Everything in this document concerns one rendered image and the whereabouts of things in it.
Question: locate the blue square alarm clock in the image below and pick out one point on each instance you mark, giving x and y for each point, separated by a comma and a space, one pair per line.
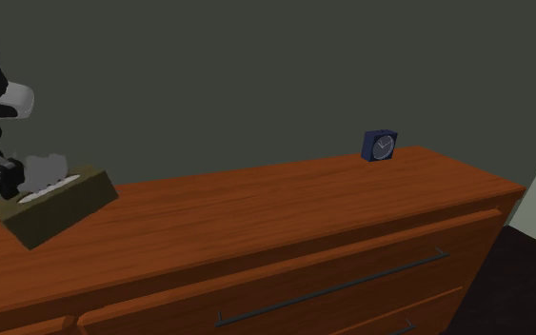
379, 145

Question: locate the brown wooden chest of drawers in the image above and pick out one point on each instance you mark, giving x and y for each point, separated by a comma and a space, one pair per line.
258, 222

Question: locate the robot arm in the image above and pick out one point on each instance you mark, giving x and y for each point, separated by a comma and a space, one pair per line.
13, 98

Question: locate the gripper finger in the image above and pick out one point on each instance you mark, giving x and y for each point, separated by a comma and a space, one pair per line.
9, 181

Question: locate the olive tissue box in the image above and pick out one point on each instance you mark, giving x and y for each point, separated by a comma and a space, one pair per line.
58, 211

